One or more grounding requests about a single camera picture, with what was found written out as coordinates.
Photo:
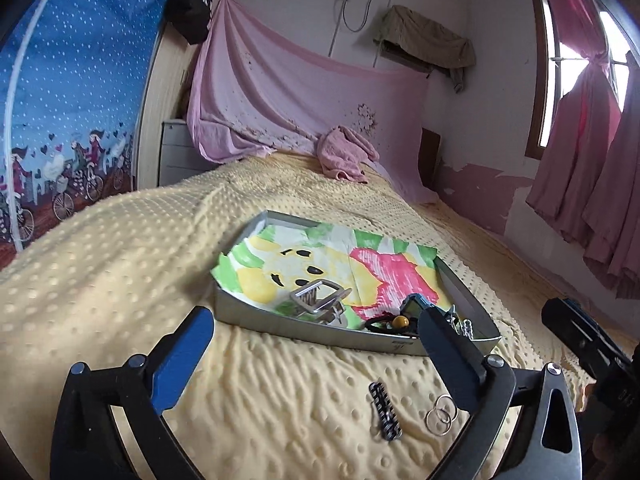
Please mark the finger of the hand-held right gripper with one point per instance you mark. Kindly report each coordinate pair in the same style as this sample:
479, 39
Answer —
575, 327

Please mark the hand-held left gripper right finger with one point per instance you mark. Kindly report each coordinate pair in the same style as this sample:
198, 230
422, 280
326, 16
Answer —
445, 360

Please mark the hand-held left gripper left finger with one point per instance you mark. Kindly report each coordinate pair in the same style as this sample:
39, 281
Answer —
180, 355

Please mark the small silver metal trinket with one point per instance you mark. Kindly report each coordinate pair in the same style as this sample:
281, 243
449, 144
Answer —
467, 331

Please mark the blue wrist watch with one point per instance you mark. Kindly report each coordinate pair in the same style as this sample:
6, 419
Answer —
414, 305

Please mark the black and white barrette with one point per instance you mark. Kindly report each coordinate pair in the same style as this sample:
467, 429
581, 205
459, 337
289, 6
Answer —
385, 410

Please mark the grey metal tray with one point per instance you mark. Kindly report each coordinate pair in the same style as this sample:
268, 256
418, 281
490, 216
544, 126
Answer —
350, 342

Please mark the yellow dotted blanket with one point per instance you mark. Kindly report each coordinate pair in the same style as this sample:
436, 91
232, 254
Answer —
125, 260

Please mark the cartoon printed cloth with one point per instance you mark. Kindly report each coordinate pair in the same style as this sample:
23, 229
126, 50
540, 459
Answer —
280, 265

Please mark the pink curtain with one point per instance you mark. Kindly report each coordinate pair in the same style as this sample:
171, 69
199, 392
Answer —
590, 160

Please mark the grey drawer cabinet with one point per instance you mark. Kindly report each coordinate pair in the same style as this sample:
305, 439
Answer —
177, 152

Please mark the brown board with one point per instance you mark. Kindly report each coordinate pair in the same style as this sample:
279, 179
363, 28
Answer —
430, 155

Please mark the pink towel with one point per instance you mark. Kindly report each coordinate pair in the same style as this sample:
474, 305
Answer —
345, 155

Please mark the wooden wardrobe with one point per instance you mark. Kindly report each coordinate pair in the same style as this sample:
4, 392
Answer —
162, 90

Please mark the pink bed sheet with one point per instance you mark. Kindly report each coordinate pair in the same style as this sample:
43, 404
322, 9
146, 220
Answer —
280, 90

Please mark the blue printed wardrobe cover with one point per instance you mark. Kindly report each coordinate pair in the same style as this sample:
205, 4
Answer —
75, 85

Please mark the brown cloth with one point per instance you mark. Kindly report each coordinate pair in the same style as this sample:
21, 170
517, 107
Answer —
425, 40

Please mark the black bag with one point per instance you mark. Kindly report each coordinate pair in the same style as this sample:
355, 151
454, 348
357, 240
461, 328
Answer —
189, 15

